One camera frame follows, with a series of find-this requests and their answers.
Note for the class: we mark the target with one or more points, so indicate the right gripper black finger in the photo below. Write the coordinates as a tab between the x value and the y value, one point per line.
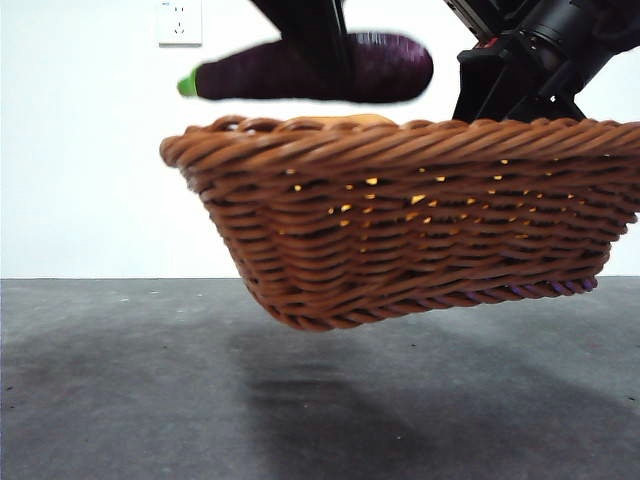
480	85
555	110

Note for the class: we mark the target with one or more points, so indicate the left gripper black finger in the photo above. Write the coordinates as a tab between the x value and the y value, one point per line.
320	30

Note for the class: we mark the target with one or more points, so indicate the purple eggplant with green stem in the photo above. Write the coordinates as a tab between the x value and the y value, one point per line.
390	70

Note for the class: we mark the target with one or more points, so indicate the brown potato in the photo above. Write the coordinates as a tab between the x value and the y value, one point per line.
367	119

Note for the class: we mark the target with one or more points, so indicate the brown woven wicker basket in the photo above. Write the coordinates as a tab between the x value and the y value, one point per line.
400	260

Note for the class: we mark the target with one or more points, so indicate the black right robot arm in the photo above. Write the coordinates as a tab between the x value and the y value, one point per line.
560	30

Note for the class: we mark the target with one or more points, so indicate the white wall power outlet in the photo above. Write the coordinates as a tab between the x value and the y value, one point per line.
180	24

